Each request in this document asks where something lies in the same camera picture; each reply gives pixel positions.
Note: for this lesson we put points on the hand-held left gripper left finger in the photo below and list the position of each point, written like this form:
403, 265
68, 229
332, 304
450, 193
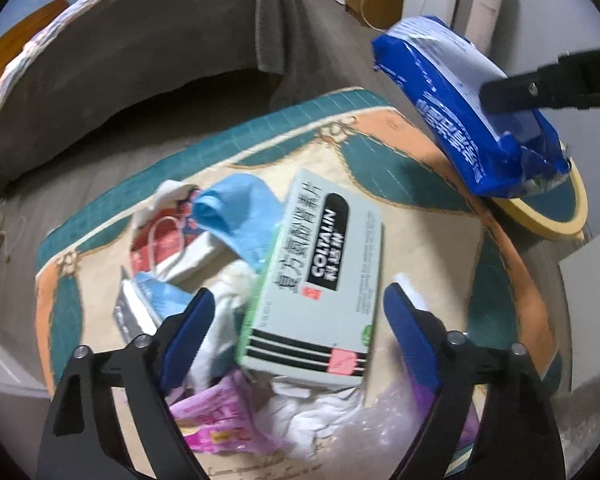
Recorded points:
190, 335

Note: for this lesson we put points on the teal and orange patterned mat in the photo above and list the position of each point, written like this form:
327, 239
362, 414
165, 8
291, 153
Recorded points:
420, 240

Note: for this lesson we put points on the small white paper piece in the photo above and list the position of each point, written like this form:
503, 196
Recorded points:
412, 290

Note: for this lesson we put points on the grey green medicine box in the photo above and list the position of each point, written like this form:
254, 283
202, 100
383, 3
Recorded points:
320, 280

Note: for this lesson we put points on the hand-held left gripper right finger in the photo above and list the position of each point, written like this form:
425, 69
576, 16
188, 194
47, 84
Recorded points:
410, 340

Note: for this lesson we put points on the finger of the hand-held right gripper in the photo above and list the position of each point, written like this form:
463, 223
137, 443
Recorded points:
545, 85

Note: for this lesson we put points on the bed with grey cover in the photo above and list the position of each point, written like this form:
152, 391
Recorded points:
130, 60

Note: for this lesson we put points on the blue face mask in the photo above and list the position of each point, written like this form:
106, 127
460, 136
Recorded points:
230, 215

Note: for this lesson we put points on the blue wet wipe packet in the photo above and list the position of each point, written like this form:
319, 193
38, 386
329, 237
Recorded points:
440, 90

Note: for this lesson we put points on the white crumpled tissue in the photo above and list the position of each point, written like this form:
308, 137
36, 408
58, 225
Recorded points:
225, 320

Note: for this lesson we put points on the white furniture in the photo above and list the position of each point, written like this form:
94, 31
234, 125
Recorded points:
5, 365

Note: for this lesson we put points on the wooden headboard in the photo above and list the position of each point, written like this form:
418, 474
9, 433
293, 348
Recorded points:
15, 35

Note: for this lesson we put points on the clear plastic bag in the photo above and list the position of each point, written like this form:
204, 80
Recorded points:
395, 420

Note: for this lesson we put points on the white crumpled paper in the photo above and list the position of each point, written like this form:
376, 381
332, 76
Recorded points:
300, 410

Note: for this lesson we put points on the red and white packet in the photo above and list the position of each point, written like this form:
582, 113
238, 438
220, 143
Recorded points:
155, 240

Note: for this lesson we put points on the teal bin with yellow rim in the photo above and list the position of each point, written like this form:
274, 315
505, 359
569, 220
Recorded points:
555, 205

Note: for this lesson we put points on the silver and blue packet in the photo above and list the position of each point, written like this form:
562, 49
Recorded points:
140, 305

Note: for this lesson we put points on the beige drawer cabinet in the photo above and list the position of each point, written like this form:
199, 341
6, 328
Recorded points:
482, 5

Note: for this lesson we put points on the pink snack packet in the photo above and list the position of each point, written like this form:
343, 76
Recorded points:
220, 415

